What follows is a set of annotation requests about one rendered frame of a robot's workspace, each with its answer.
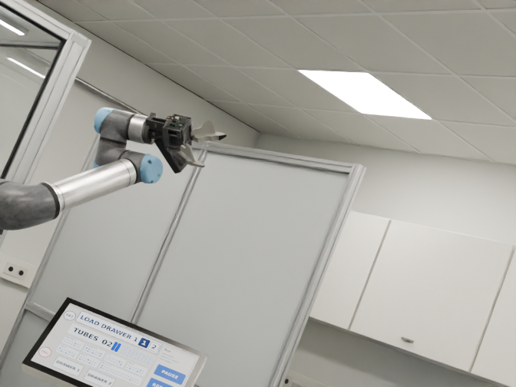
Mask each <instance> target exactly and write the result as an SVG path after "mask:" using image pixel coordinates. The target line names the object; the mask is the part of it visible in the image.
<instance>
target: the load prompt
mask: <svg viewBox="0 0 516 387"><path fill-rule="evenodd" d="M75 322H77V323H80V324H83V325H85V326H88V327H90V328H92V329H96V330H97V331H100V332H102V333H105V334H107V335H109V336H113V337H114V338H116V339H119V340H122V341H124V342H127V343H129V344H131V345H133V346H136V347H138V348H141V349H144V350H146V351H148V352H151V353H153V354H155V355H157V354H158V353H159V351H160V348H161V347H162V345H163V343H160V342H158V341H155V340H153V339H150V338H147V337H146V336H142V335H141V334H138V333H136V332H133V331H130V330H129V329H125V328H124V327H121V326H118V325H116V324H113V323H112V322H108V321H107V320H104V319H101V318H99V317H97V316H94V315H91V314H90V313H86V312H85V311H81V312H80V313H79V315H78V317H77V318H76V320H75Z"/></svg>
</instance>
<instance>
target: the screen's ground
mask: <svg viewBox="0 0 516 387"><path fill-rule="evenodd" d="M67 309H69V310H71V311H74V312H76V313H78V315H79V313H80V312H81V311H85V312H86V313H90V314H91V315H94V316H97V317H99V318H101V319H104V320H107V321H108V322H111V323H113V324H116V325H118V326H121V327H124V328H125V329H129V330H130V331H133V332H136V333H138V334H141V335H142V336H146V337H147V338H150V339H153V340H155V341H158V342H160V343H163V345H162V347H161V348H160V351H159V353H158V354H157V355H155V354H153V353H151V352H148V351H146V350H144V349H141V348H138V347H136V346H133V345H131V344H129V343H127V342H124V341H122V340H119V339H116V338H114V337H113V336H109V335H107V334H105V333H102V332H100V331H97V330H96V329H92V328H90V327H88V326H85V325H83V324H80V323H79V322H75V320H74V322H69V321H67V320H66V319H62V318H61V317H60V319H59V320H58V321H57V323H56V324H55V326H54V327H53V329H52V330H51V331H50V333H49V334H48V336H47V338H46V339H45V341H44V342H43V343H42V344H41V346H42V345H44V346H47V347H49V348H51V349H54V352H53V353H52V354H51V356H50V357H49V359H45V358H43V357H40V356H38V355H34V356H33V358H32V359H31V360H32V361H33V362H36V363H38V364H41V365H43V366H46V367H48V368H50V369H53V370H55V371H57V372H60V373H62V374H65V375H67V376H70V377H72V378H74V379H77V380H79V381H81V382H84V383H86V384H89V385H91V386H94V387H100V386H99V385H95V384H94V383H91V382H88V381H86V380H84V379H83V378H84V376H85V374H86V372H87V371H88V369H89V368H90V369H93V370H95V371H98V372H100V373H103V374H105V375H108V376H110V377H112V378H114V379H116V381H115V382H114V384H113V386H112V387H138V386H136V385H133V384H130V383H129V382H125V381H124V380H121V379H119V378H116V377H114V376H112V375H109V374H107V373H105V372H102V371H100V370H97V369H94V368H92V367H90V366H88V365H85V364H83V363H81V362H78V361H75V360H73V359H70V358H68V357H66V356H63V355H61V354H59V353H56V352H55V350H56V348H57V347H58V345H59V343H60V342H61V340H62V339H63V338H64V336H65V334H67V335H69V336H72V337H74V338H76V339H79V340H81V341H83V342H86V343H89V344H91V345H93V346H96V347H98V348H100V349H103V350H105V351H108V352H110V353H113V354H115V355H117V356H120V357H122V358H124V359H127V360H130V361H132V362H135V363H137V364H139V365H141V366H144V367H146V368H149V370H148V372H147V374H146V376H145V377H144V380H143V382H142V383H141V385H140V387H146V386H147V384H148V382H149V380H150V379H151V377H152V378H154V379H157V380H159V381H162V382H165V383H167V384H168V385H172V386H174V387H184V386H185V385H186V383H187V380H188V379H189V377H190V374H191V373H192V371H193V369H194V366H195V365H196V363H197V360H198V359H199V356H198V355H195V354H193V353H191V352H188V351H186V350H184V349H181V348H178V347H176V346H173V345H171V344H169V343H167V342H164V341H161V340H159V339H156V338H154V337H152V336H149V335H147V334H144V333H142V332H139V331H137V330H135V329H132V328H130V327H127V326H124V325H122V324H120V323H118V322H115V321H113V320H110V319H108V318H105V317H103V316H100V315H98V314H96V313H93V312H91V311H88V310H86V309H83V308H81V307H79V306H76V305H74V304H71V303H70V304H69V305H68V307H67ZM64 312H65V311H64ZM63 314H64V313H63ZM63 314H62V315H63ZM62 315H61V316H62ZM77 317H78V316H77ZM77 317H76V318H77ZM76 318H75V319H76ZM105 336H106V337H108V338H110V339H113V340H115V341H118V342H120V343H123V344H125V345H127V346H130V347H132V348H134V349H137V350H140V351H142V352H145V353H147V354H149V355H151V356H154V357H156V358H155V360H154V362H153V363H152V365H151V367H150V366H147V365H145V364H142V363H140V362H137V361H135V360H133V359H129V358H128V357H125V356H123V355H120V354H118V353H116V352H113V351H111V350H109V349H106V348H103V347H101V346H99V345H100V343H101V341H102V339H103V338H104V337H105ZM41 346H40V348H41ZM40 348H39V349H40ZM39 349H38V350H39ZM57 356H62V357H65V358H66V359H70V360H71V361H73V362H76V363H79V364H81V365H83V366H84V368H83V370H82V372H81V374H80V375H79V376H78V377H77V376H75V375H72V374H70V373H67V372H64V371H62V370H60V369H57V368H55V367H53V366H51V365H52V363H53V362H54V361H55V359H56V358H57ZM158 364H161V365H163V366H166V367H167V368H170V369H173V370H175V371H177V372H180V373H183V374H184V375H187V376H186V378H185V380H184V382H183V384H182V385H179V384H177V383H175V382H172V381H169V380H167V379H164V378H162V377H160V376H158V375H155V374H153V373H154V371H155V369H156V368H157V365H158Z"/></svg>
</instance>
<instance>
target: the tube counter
mask: <svg viewBox="0 0 516 387"><path fill-rule="evenodd" d="M99 346H101V347H103V348H106V349H109V350H111V351H113V352H116V353H118V354H120V355H123V356H125V357H128V358H129V359H133V360H135V361H137V362H140V363H142V364H145V365H146V366H150V367H151V365H152V363H153V362H154V360H155V358H156V357H154V356H151V355H149V354H147V353H145V352H142V351H140V350H137V349H134V348H132V347H130V346H127V345H125V344H123V343H120V342H118V341H115V340H113V339H110V338H108V337H106V336H105V337H104V338H103V339H102V341H101V343H100V345H99Z"/></svg>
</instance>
